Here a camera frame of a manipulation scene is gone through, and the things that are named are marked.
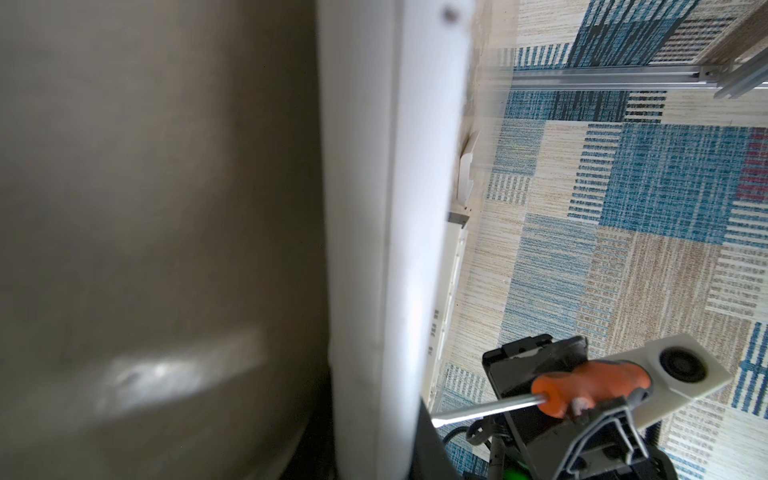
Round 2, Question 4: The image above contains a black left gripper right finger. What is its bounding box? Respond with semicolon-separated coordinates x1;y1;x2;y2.
410;402;459;480

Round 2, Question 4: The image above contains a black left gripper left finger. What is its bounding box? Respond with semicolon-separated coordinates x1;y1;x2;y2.
287;377;336;480

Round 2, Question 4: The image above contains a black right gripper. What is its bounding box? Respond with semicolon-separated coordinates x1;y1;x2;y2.
481;334;678;479

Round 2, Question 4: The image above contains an orange handled screwdriver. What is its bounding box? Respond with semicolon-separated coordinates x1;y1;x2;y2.
431;360;652;428

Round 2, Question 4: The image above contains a small white battery cover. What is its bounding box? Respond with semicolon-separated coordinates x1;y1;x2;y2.
456;130;479;208

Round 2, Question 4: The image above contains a white remote with grey screen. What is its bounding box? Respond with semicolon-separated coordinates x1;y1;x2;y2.
317;1;475;479

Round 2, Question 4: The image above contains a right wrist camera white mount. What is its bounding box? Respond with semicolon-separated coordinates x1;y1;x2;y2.
608;334;733;428

